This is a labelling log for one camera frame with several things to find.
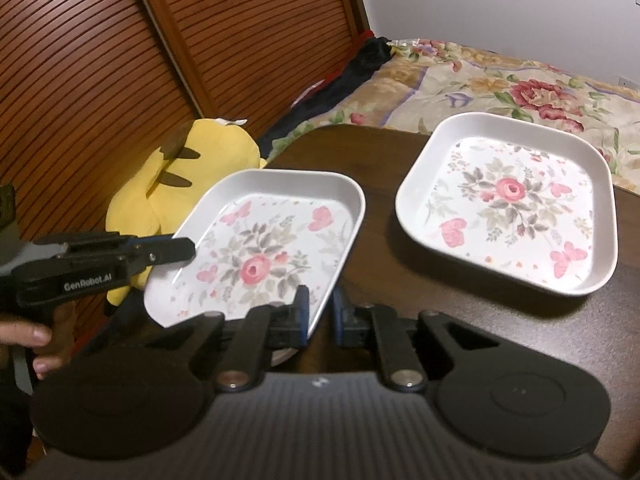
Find yellow plush toy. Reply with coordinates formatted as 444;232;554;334
104;117;269;307

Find wooden louvered wardrobe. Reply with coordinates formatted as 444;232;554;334
1;0;368;238

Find person's left hand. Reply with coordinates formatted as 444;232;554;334
1;316;68;379

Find floral square plate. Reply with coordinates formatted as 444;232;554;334
395;113;618;297
143;169;366;330

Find floral bed quilt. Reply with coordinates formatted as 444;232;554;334
293;39;640;192

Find dark clothes on bed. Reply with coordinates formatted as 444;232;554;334
257;30;392;158

